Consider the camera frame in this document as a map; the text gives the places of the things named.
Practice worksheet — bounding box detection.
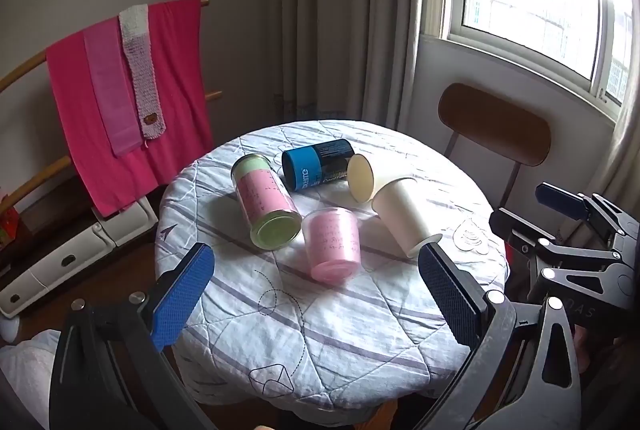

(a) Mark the green pink clear tumbler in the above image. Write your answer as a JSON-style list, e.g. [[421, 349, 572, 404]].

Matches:
[[231, 154, 302, 250]]

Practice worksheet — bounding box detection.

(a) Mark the cream paper cup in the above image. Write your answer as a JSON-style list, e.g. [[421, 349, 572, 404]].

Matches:
[[372, 177, 442, 258]]

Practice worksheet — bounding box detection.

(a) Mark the pink plastic cup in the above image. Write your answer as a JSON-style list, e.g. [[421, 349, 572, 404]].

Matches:
[[302, 207, 361, 284]]

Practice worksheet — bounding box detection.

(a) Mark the blue black cup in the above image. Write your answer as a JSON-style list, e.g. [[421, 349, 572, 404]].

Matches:
[[281, 139, 355, 192]]

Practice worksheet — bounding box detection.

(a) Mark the brown wooden chair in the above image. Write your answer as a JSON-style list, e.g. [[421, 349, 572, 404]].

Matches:
[[438, 83, 552, 207]]

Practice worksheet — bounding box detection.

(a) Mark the red snack packet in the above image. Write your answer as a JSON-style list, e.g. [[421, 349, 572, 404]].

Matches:
[[0, 206, 20, 249]]

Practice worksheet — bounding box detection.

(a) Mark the bright pink towel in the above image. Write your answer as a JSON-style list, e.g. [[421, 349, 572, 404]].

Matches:
[[45, 0, 215, 218]]

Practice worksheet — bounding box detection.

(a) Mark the cream round lid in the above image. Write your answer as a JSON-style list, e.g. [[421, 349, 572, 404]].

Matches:
[[347, 154, 374, 203]]

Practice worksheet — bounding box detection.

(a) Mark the wooden towel rack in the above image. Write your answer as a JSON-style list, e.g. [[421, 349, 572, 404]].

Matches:
[[0, 0, 225, 216]]

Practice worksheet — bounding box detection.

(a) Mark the white quilted tablecloth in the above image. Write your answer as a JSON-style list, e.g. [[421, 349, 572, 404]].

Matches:
[[155, 119, 509, 426]]

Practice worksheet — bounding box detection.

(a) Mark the light pink cloth strip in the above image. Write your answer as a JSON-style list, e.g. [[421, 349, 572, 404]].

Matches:
[[82, 18, 142, 157]]

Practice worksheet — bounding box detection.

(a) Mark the beige curtain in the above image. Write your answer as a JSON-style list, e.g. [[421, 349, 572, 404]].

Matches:
[[268, 0, 428, 130]]

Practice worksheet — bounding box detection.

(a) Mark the knitted pink white scarf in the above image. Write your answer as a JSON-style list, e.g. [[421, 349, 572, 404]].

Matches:
[[118, 5, 166, 140]]

